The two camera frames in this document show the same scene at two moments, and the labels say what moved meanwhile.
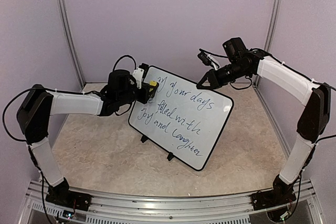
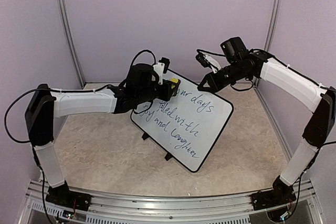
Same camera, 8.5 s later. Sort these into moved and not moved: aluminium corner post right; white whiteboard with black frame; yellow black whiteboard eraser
Moved: yellow black whiteboard eraser
Not moved: white whiteboard with black frame; aluminium corner post right
